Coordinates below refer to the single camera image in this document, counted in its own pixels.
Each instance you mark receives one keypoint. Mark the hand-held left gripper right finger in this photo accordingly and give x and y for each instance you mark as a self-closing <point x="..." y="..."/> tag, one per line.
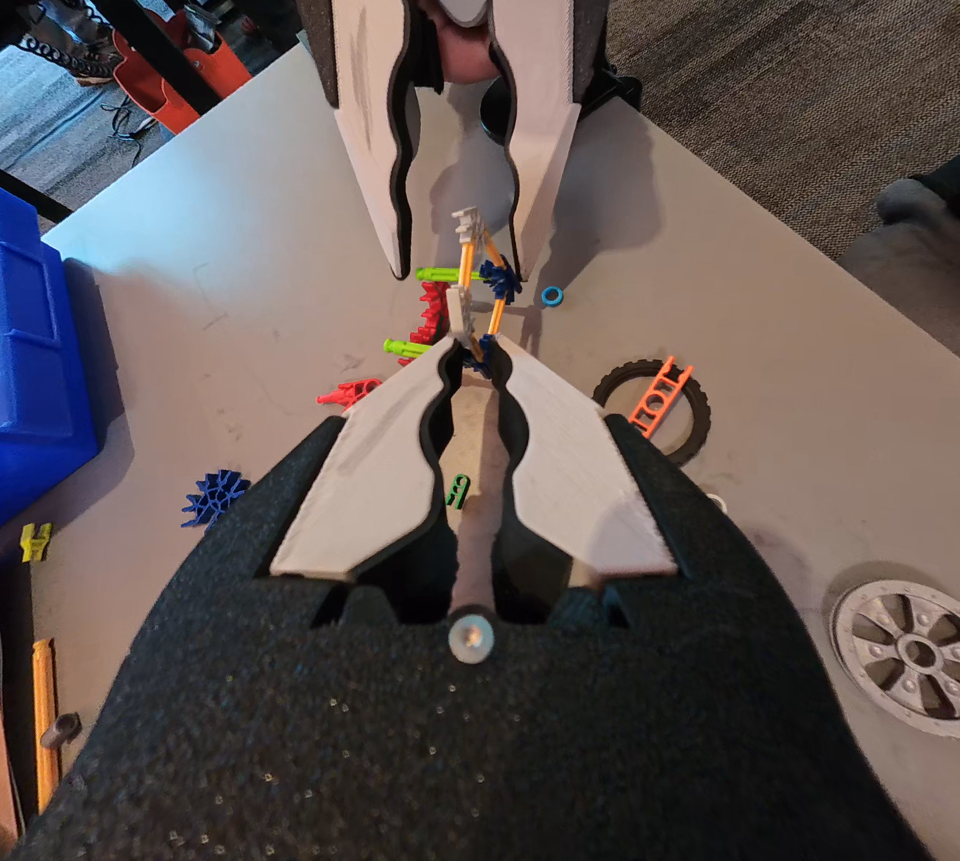
<point x="592" y="501"/>

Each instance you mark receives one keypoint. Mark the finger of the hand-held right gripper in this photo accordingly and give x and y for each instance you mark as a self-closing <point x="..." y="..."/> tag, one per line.
<point x="360" y="66"/>
<point x="540" y="66"/>

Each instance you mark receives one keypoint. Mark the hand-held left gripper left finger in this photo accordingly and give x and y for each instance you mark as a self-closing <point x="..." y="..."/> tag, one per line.
<point x="360" y="501"/>

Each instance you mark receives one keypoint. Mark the red connectors with green clip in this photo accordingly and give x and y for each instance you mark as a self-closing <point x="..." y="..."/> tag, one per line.
<point x="431" y="313"/>

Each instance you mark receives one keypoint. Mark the colourful rod connector toy model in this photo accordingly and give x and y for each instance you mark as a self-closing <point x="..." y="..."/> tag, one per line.
<point x="459" y="310"/>

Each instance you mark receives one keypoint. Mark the person's right hand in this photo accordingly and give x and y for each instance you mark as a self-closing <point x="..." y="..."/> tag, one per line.
<point x="469" y="58"/>

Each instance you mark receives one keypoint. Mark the black chair armrest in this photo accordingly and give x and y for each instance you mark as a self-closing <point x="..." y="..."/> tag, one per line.
<point x="615" y="88"/>

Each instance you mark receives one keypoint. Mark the green connector piece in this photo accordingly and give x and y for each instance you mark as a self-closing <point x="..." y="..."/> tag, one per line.
<point x="456" y="493"/>

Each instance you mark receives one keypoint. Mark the red connector with white rod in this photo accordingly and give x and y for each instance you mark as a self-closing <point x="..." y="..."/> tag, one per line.
<point x="349" y="392"/>

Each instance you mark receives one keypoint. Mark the orange tote bin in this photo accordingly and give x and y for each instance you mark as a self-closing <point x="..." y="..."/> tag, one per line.
<point x="225" y="62"/>

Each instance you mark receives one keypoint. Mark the orange connector piece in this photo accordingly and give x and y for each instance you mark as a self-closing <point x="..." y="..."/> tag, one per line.
<point x="660" y="400"/>

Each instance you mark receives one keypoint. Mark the small grey spacer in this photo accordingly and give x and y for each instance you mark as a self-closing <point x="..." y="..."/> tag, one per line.
<point x="718" y="502"/>

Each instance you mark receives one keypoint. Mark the black toy tyre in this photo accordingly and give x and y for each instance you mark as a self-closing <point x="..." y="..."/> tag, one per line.
<point x="701" y="426"/>

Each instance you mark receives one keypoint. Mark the blue snowflake connector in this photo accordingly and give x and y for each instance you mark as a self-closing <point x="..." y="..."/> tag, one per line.
<point x="214" y="497"/>

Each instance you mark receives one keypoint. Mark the grey toy wheel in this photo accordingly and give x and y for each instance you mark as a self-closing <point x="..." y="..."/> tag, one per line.
<point x="877" y="658"/>

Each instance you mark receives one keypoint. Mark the yellow connector piece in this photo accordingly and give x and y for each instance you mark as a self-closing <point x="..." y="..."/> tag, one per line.
<point x="36" y="542"/>

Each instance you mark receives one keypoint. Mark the blue plastic bin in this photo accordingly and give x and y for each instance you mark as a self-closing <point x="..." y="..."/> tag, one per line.
<point x="37" y="388"/>

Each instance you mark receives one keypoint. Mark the black stand pole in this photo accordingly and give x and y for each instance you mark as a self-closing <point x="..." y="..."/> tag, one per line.
<point x="34" y="190"/>

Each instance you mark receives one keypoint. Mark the grey connector piece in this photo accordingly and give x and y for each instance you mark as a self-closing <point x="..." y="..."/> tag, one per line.
<point x="60" y="730"/>

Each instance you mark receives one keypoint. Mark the person's leg in jeans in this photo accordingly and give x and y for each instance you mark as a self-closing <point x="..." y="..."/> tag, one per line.
<point x="900" y="261"/>

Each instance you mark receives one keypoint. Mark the orange toy rod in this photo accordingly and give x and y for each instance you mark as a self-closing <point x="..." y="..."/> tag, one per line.
<point x="45" y="771"/>

